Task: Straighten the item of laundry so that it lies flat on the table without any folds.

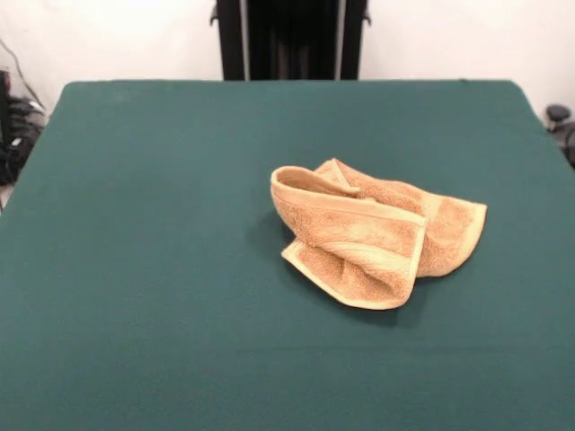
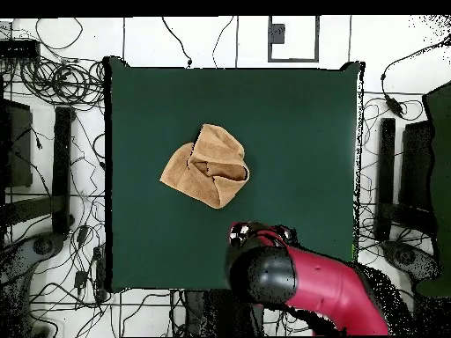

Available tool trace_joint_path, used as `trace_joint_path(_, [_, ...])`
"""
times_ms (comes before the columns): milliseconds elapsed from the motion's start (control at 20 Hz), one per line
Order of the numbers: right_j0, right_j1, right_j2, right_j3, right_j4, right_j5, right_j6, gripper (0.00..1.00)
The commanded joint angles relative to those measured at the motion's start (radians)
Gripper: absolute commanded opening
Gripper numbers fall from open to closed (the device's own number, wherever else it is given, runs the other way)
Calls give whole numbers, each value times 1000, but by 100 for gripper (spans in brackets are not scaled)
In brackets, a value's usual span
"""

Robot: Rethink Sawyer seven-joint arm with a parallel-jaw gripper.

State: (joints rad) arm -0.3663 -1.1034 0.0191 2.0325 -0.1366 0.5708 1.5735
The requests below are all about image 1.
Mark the tan terry towel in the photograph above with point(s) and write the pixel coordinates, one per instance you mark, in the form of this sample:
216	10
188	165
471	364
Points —
359	233

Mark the dark green table cloth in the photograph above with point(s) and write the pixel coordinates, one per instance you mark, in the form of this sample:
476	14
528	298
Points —
135	224

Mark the dark swivel chair base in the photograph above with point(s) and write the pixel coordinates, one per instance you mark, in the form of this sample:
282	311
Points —
18	130
561	121

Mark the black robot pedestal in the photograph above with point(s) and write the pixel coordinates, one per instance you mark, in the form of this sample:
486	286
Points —
292	40

